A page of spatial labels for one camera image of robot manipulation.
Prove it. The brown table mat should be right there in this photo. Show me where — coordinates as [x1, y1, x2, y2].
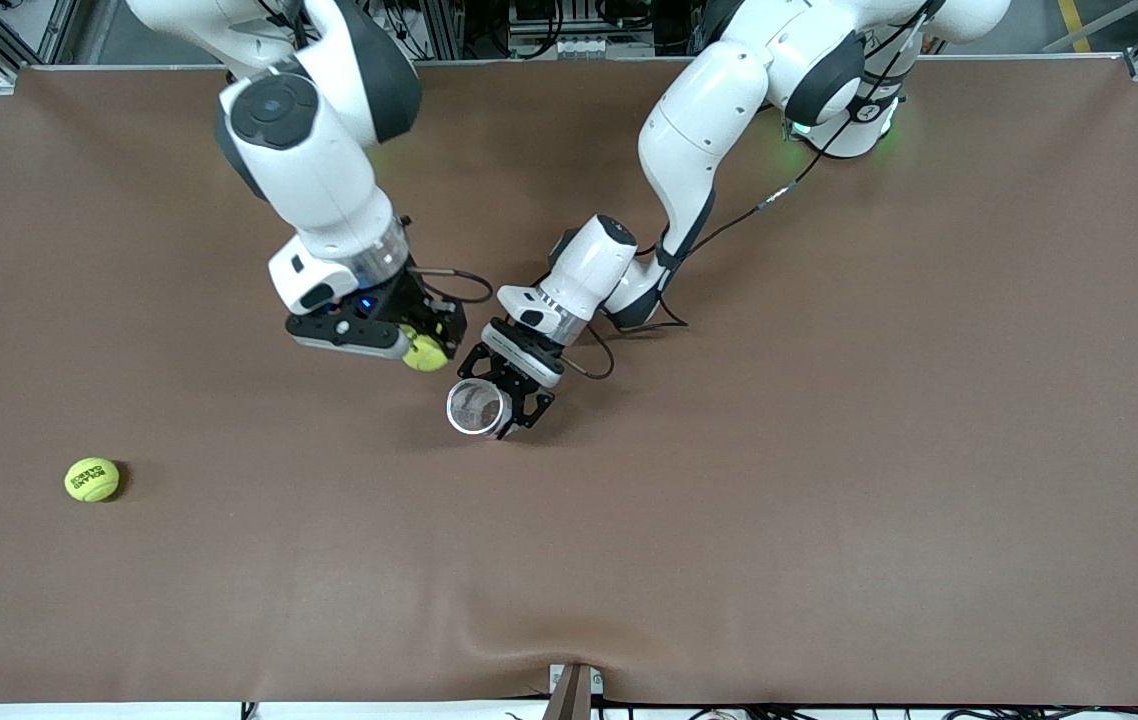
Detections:
[0, 58, 1138, 707]

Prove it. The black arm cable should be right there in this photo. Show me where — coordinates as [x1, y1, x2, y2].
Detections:
[561, 0, 942, 381]
[269, 0, 495, 305]

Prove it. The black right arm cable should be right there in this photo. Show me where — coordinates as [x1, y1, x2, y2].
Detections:
[269, 0, 495, 305]

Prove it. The clear blue-label tennis ball can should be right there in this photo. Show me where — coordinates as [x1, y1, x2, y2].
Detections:
[446, 378, 515, 441]

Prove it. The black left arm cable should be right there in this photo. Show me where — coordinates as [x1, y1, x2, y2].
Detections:
[561, 0, 942, 381]

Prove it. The silver table edge rail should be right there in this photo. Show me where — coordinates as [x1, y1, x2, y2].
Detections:
[17, 55, 1135, 71]

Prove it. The brown post with bracket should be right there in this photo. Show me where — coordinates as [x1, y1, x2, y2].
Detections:
[544, 663, 605, 720]

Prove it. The aluminium upright profile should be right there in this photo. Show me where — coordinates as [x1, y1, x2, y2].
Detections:
[424, 0, 465, 61]

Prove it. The yellow Wilson tennis ball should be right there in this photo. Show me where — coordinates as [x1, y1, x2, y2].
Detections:
[401, 333, 450, 373]

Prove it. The white power strip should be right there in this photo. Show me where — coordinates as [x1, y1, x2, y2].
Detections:
[507, 35, 598, 59]

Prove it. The yellow Roland Garros tennis ball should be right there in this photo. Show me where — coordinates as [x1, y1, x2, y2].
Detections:
[64, 457, 121, 503]

